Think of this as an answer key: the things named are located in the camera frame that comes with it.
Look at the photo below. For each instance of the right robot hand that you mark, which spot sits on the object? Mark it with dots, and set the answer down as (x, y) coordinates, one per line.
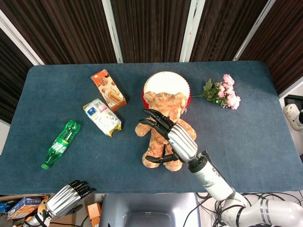
(180, 139)

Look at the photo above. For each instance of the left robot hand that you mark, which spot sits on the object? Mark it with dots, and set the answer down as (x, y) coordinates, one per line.
(62, 201)

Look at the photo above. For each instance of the brown teddy bear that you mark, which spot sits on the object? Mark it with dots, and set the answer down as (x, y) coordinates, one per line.
(165, 132)

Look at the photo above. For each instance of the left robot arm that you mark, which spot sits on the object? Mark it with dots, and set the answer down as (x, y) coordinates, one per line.
(35, 220)

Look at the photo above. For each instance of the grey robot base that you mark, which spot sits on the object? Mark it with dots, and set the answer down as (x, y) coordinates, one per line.
(149, 210)

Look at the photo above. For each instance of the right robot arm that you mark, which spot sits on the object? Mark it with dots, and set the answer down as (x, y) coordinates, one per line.
(227, 194)

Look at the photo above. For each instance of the brown cardboard box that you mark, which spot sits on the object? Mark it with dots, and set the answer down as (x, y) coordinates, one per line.
(67, 218)

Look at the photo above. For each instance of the small orange box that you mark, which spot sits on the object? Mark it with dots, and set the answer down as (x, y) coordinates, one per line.
(94, 214)

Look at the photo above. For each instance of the blue and orange snack box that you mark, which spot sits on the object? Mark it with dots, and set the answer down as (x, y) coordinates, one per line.
(22, 206)

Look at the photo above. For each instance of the blue tablecloth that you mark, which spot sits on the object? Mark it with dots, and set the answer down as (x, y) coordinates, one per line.
(94, 160)

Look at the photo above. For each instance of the red drum with white head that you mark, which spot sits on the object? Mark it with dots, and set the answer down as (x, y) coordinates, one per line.
(165, 85)

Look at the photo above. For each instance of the green plastic bottle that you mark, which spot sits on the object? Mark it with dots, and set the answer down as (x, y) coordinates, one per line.
(62, 144)

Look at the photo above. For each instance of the pink artificial flower bouquet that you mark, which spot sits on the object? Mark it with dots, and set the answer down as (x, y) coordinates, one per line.
(225, 93)

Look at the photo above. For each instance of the white snack bag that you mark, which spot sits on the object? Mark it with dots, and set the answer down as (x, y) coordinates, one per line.
(102, 117)

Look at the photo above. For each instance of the orange biscuit box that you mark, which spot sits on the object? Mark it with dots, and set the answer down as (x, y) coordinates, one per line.
(109, 91)

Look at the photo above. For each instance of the white robot with black screen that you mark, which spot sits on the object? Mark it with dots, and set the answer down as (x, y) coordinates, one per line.
(294, 111)

